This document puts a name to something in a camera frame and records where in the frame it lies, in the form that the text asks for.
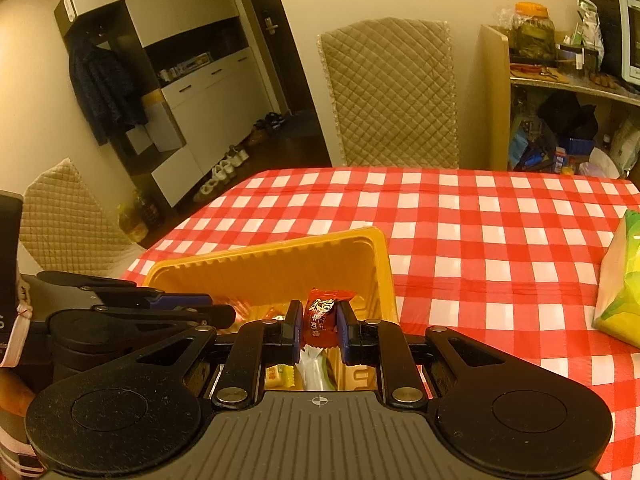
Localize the black bag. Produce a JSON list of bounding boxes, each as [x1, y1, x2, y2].
[[537, 91, 599, 138]]

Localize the wooden shelf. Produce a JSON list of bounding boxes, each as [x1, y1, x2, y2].
[[479, 24, 640, 176]]

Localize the white dark wall cabinet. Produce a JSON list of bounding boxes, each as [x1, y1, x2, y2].
[[54, 0, 273, 208]]

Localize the light blue toaster oven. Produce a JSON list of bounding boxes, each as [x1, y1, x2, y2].
[[600, 0, 640, 86]]

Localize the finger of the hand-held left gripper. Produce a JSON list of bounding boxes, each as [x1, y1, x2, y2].
[[95, 305, 237, 328], [37, 271, 215, 308]]

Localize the orange lid pickle jar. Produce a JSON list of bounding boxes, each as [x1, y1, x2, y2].
[[510, 2, 557, 63]]

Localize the silver green snack packet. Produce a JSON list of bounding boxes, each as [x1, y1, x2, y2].
[[295, 345, 337, 392]]

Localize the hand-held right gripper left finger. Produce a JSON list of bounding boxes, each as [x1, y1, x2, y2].
[[135, 301, 303, 409]]

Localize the yellow plastic tray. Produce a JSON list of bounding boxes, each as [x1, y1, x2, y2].
[[141, 226, 400, 393]]

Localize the red white checkered tablecloth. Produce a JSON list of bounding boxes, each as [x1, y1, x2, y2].
[[122, 167, 640, 480]]

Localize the green tissue box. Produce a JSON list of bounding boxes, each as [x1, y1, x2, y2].
[[591, 208, 640, 350]]

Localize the dark brown door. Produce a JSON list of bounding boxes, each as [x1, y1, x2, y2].
[[220, 0, 333, 166]]

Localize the low quilted beige chair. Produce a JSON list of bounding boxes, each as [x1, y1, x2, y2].
[[17, 157, 138, 276]]

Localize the tall quilted beige chair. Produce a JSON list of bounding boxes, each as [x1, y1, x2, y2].
[[317, 17, 461, 170]]

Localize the dark sandals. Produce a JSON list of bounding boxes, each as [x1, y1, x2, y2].
[[252, 111, 286, 133]]

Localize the yellow oil bottle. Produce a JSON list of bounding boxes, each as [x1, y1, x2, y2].
[[132, 187, 163, 228], [117, 203, 150, 243]]

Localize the blue plastic basket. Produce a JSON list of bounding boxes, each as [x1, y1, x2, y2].
[[557, 135, 598, 158]]

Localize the dark hanging jacket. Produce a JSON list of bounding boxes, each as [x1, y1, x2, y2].
[[67, 35, 148, 147]]

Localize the small green candy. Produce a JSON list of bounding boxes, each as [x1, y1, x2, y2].
[[264, 364, 296, 390]]

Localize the row of white shoes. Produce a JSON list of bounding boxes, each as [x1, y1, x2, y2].
[[192, 145, 251, 203]]

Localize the red candy with white print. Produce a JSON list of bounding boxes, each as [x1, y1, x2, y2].
[[302, 288, 357, 350]]

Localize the person's left forearm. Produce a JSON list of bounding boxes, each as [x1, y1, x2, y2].
[[0, 367, 38, 476]]

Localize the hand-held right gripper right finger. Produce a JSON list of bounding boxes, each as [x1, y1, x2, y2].
[[337, 302, 518, 409]]

